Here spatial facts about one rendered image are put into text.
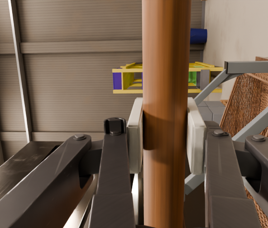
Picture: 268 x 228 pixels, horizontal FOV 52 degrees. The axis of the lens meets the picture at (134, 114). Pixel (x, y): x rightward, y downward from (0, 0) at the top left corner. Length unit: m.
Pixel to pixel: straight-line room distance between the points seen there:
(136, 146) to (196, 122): 0.04
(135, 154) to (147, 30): 0.07
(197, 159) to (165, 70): 0.06
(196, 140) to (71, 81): 8.23
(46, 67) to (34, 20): 1.33
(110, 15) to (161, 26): 7.84
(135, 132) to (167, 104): 0.03
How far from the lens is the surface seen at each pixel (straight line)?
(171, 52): 0.17
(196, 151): 0.16
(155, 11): 0.17
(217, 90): 5.54
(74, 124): 8.66
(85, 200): 1.30
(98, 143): 0.15
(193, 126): 0.15
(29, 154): 1.86
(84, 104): 8.39
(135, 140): 0.15
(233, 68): 1.06
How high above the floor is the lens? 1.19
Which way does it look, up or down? 5 degrees up
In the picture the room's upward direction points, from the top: 90 degrees counter-clockwise
